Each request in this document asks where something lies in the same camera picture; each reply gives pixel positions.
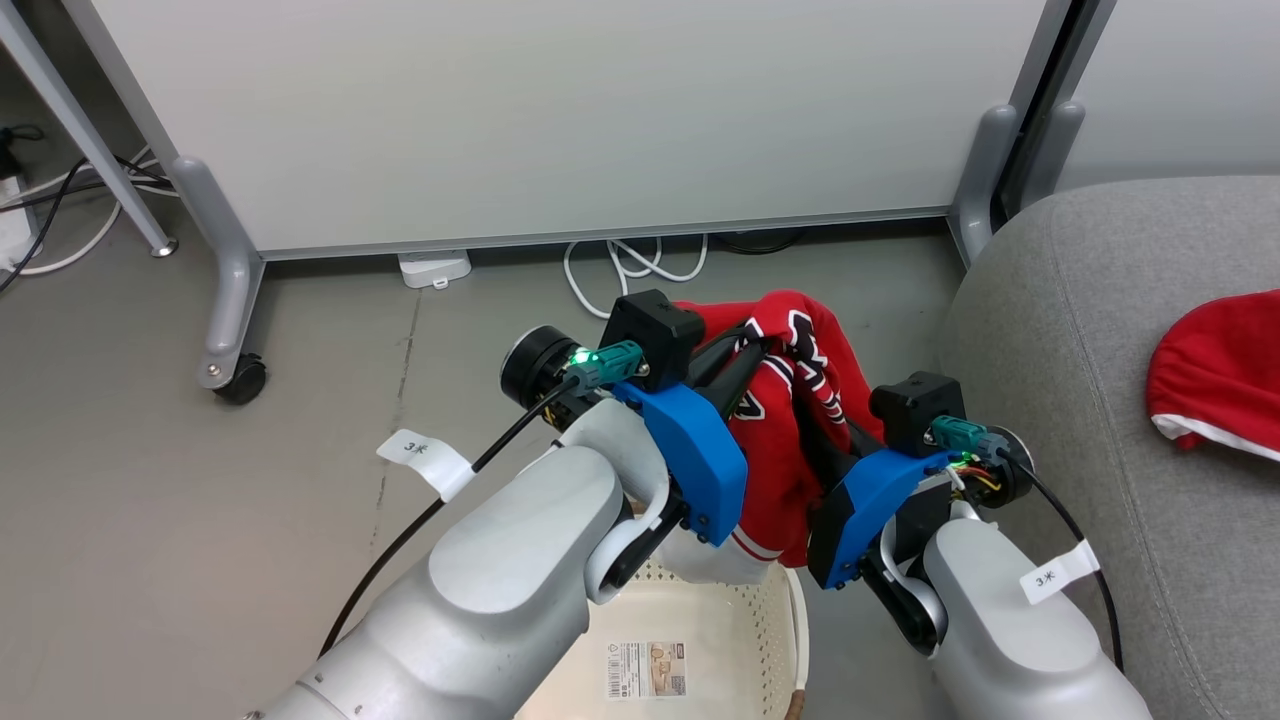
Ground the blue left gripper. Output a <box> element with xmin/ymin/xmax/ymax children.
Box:
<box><xmin>610</xmin><ymin>328</ymin><xmax>778</xmax><ymax>549</ymax></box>

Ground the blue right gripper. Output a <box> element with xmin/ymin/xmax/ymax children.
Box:
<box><xmin>800</xmin><ymin>418</ymin><xmax>966</xmax><ymax>593</ymax></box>

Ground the red jersey with black print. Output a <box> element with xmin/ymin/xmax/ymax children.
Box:
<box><xmin>672</xmin><ymin>289</ymin><xmax>886</xmax><ymax>569</ymax></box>

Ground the plain red garment white trim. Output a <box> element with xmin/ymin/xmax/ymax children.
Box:
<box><xmin>1146</xmin><ymin>289</ymin><xmax>1280</xmax><ymax>463</ymax></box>

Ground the grey fabric sofa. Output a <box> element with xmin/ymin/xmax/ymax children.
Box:
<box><xmin>938</xmin><ymin>175</ymin><xmax>1280</xmax><ymax>720</ymax></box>

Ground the cream plastic laundry basket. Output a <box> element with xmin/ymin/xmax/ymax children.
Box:
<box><xmin>515</xmin><ymin>500</ymin><xmax>811</xmax><ymax>720</ymax></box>

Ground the white partition board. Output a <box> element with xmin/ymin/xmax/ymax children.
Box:
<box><xmin>1040</xmin><ymin>0</ymin><xmax>1280</xmax><ymax>193</ymax></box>
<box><xmin>60</xmin><ymin>0</ymin><xmax>1076</xmax><ymax>263</ymax></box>

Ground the white power adapter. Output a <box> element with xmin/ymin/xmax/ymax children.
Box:
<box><xmin>398</xmin><ymin>250</ymin><xmax>472</xmax><ymax>290</ymax></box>

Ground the black caster wheel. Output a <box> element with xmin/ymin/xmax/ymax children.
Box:
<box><xmin>213</xmin><ymin>353</ymin><xmax>269</xmax><ymax>406</ymax></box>

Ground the grey partition foot with caster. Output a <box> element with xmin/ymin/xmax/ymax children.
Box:
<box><xmin>172</xmin><ymin>155</ymin><xmax>266</xmax><ymax>391</ymax></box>

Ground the grey metal table leg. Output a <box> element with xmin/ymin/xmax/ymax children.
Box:
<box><xmin>0</xmin><ymin>0</ymin><xmax>179</xmax><ymax>259</ymax></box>

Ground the white power strip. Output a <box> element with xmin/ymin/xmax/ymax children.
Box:
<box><xmin>0</xmin><ymin>175</ymin><xmax>43</xmax><ymax>273</ymax></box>

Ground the black power plug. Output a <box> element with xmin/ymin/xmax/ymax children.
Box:
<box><xmin>0</xmin><ymin>123</ymin><xmax>46</xmax><ymax>176</ymax></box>

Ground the teal left cable connector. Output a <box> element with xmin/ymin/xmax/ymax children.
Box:
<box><xmin>572</xmin><ymin>340</ymin><xmax>646</xmax><ymax>391</ymax></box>

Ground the teal cable connector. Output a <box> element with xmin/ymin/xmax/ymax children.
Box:
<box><xmin>572</xmin><ymin>340</ymin><xmax>646</xmax><ymax>391</ymax></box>
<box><xmin>928</xmin><ymin>415</ymin><xmax>1013</xmax><ymax>466</ymax></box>

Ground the teal right cable connector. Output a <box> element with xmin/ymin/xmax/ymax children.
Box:
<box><xmin>928</xmin><ymin>415</ymin><xmax>1013</xmax><ymax>466</ymax></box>

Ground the black floor cable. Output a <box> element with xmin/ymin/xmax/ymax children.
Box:
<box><xmin>0</xmin><ymin>155</ymin><xmax>171</xmax><ymax>296</ymax></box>
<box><xmin>715</xmin><ymin>230</ymin><xmax>801</xmax><ymax>255</ymax></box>

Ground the white coiled cable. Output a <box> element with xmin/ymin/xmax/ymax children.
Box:
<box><xmin>563</xmin><ymin>235</ymin><xmax>709</xmax><ymax>321</ymax></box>

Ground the white right cable label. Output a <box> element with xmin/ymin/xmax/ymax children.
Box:
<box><xmin>1019</xmin><ymin>539</ymin><xmax>1102</xmax><ymax>607</ymax></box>

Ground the white cable label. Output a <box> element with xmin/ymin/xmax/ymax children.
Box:
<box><xmin>377</xmin><ymin>429</ymin><xmax>477</xmax><ymax>502</ymax></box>
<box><xmin>1019</xmin><ymin>539</ymin><xmax>1102</xmax><ymax>607</ymax></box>

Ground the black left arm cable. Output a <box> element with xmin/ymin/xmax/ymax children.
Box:
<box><xmin>318</xmin><ymin>372</ymin><xmax>601</xmax><ymax>661</ymax></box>

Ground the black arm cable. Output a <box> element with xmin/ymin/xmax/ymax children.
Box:
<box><xmin>1005</xmin><ymin>455</ymin><xmax>1126</xmax><ymax>673</ymax></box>
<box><xmin>318</xmin><ymin>372</ymin><xmax>601</xmax><ymax>661</ymax></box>

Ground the white left cable label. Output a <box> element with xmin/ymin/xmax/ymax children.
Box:
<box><xmin>377</xmin><ymin>429</ymin><xmax>477</xmax><ymax>502</ymax></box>

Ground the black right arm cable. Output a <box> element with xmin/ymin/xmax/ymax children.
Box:
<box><xmin>1005</xmin><ymin>455</ymin><xmax>1126</xmax><ymax>673</ymax></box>

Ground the white floor cable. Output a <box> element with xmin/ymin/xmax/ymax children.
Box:
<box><xmin>0</xmin><ymin>150</ymin><xmax>181</xmax><ymax>276</ymax></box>

